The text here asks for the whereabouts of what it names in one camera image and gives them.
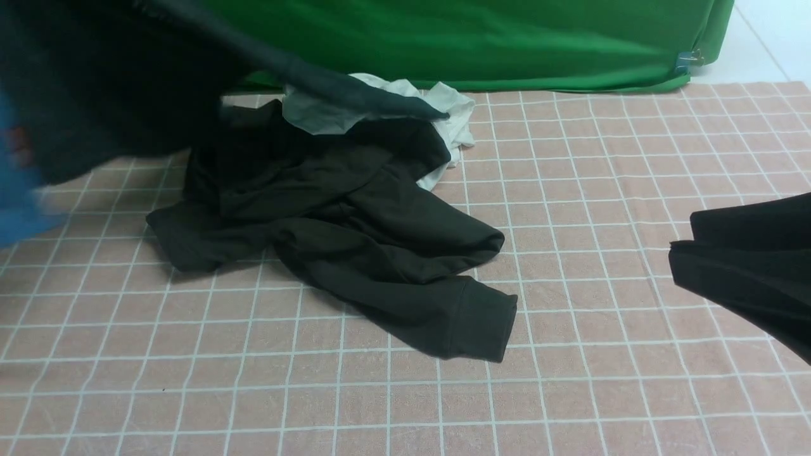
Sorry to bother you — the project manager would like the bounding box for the dark gray long-sleeve top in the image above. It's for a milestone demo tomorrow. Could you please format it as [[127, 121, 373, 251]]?
[[146, 100, 518, 362]]

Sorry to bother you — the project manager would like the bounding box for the blue t-shirt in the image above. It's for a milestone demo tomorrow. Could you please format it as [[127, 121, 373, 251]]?
[[1, 89, 63, 248]]

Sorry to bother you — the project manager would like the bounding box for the metal binder clip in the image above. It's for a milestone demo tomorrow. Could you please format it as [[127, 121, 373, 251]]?
[[673, 49, 705, 74]]

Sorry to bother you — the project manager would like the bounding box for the green backdrop cloth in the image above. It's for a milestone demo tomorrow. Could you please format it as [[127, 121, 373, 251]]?
[[205, 1, 734, 92]]

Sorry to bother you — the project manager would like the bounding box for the dark teal shirt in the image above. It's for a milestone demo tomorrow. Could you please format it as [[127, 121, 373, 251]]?
[[1, 1, 446, 185]]

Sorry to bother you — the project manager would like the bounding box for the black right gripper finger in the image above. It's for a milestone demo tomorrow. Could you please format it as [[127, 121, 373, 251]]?
[[669, 194, 810, 362]]

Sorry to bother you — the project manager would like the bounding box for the white shirt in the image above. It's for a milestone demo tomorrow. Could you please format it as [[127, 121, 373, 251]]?
[[282, 73, 476, 191]]

